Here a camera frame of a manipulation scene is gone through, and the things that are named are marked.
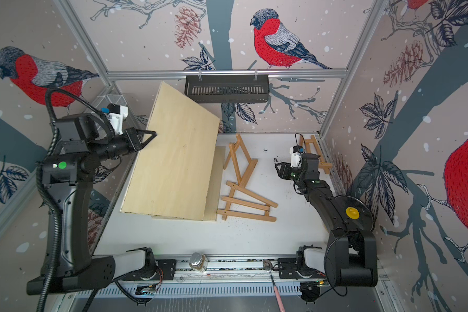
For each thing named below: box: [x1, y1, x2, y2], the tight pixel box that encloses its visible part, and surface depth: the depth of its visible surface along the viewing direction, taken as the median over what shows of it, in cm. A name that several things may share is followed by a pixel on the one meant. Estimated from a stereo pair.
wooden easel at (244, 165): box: [222, 133, 259, 188], surface depth 96 cm
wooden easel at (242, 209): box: [216, 180, 279, 222], surface depth 91 cm
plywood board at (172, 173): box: [120, 81, 221, 221], surface depth 67 cm
